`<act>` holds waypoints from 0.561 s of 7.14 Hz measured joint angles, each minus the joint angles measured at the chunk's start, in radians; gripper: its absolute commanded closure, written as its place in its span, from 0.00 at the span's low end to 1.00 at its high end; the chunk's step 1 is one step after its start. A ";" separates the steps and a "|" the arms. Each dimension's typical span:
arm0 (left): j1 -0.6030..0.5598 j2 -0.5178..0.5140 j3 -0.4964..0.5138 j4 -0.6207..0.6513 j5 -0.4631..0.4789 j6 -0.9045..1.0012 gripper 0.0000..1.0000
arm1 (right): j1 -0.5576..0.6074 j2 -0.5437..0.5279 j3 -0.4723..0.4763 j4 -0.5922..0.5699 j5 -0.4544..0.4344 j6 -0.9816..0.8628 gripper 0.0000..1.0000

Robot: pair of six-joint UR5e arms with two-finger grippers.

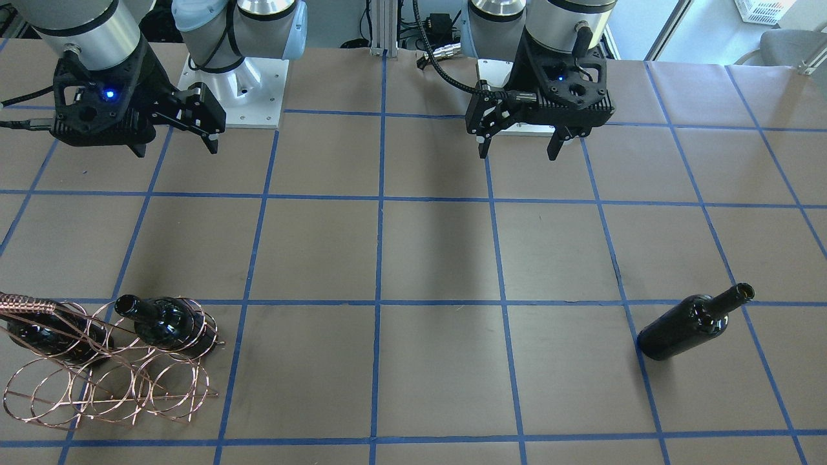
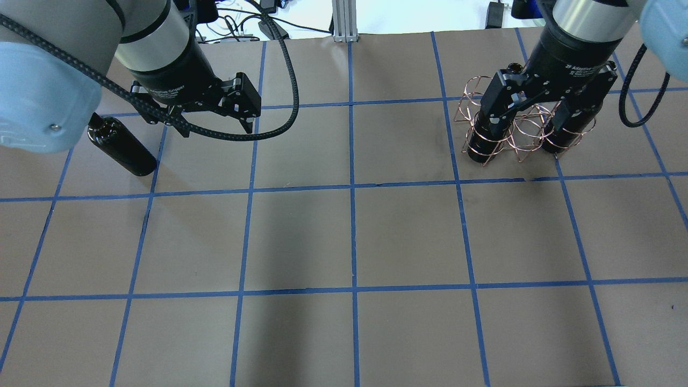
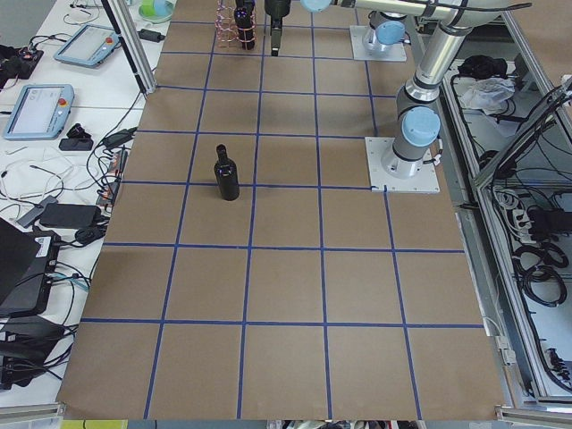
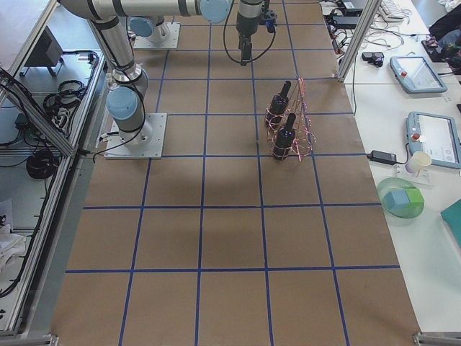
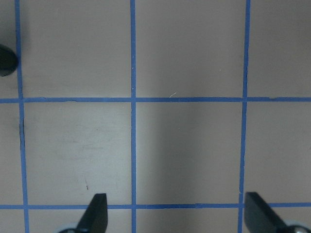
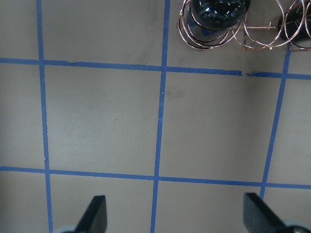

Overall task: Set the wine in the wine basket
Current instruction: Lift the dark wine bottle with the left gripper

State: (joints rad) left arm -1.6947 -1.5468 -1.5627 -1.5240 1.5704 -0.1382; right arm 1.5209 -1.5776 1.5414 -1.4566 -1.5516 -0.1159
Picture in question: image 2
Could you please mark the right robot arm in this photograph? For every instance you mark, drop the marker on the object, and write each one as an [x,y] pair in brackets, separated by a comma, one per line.
[663,27]

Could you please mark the aluminium frame post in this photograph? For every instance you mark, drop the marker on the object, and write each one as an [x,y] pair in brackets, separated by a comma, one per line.
[344,18]

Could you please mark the dark wine bottle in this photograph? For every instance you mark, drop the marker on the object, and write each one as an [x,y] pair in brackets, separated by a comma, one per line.
[114,139]

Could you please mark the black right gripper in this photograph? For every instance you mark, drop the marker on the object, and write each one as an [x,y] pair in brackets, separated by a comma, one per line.
[568,56]

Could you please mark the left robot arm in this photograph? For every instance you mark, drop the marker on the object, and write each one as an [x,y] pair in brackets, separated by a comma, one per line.
[58,57]

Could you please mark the copper wire wine basket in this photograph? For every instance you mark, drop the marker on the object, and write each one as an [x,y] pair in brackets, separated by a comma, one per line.
[525,135]

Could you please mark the dark bottle in basket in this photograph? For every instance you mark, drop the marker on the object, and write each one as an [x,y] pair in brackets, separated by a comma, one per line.
[496,114]
[567,127]

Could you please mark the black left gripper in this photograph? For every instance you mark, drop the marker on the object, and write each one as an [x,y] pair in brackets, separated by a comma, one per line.
[173,73]

